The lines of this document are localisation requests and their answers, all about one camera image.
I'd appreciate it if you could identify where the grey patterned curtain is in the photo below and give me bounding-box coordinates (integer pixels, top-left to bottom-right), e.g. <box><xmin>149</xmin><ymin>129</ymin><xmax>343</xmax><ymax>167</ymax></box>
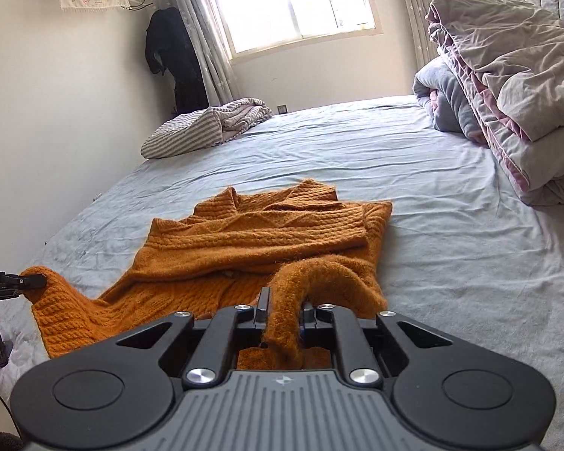
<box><xmin>153</xmin><ymin>0</ymin><xmax>241</xmax><ymax>105</ymax></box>

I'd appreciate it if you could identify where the folded blue grey blanket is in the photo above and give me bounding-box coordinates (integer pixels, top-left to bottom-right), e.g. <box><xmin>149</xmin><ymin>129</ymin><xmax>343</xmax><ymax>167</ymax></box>
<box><xmin>412</xmin><ymin>57</ymin><xmax>487</xmax><ymax>145</ymax></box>

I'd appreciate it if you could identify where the striped grey pillow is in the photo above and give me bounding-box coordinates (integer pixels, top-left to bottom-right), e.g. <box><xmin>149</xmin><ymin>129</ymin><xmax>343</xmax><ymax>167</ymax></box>
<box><xmin>140</xmin><ymin>98</ymin><xmax>273</xmax><ymax>159</ymax></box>

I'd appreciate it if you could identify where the black hanging coat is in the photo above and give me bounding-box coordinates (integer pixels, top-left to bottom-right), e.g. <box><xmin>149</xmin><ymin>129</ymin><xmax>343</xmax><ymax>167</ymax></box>
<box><xmin>144</xmin><ymin>7</ymin><xmax>209</xmax><ymax>114</ymax></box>

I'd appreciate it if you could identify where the orange cable knit cardigan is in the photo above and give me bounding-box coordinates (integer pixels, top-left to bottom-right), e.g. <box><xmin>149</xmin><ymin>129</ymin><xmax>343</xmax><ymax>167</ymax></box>
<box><xmin>27</xmin><ymin>179</ymin><xmax>392</xmax><ymax>369</ymax></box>

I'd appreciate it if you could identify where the grey bed sheet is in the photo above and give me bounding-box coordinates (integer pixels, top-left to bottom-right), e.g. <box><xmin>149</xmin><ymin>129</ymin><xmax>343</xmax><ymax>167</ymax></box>
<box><xmin>34</xmin><ymin>97</ymin><xmax>564</xmax><ymax>450</ymax></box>

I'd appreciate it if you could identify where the folded grey pink quilt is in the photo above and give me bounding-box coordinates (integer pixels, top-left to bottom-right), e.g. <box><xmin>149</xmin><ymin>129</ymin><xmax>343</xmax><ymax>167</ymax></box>
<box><xmin>427</xmin><ymin>0</ymin><xmax>564</xmax><ymax>206</ymax></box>

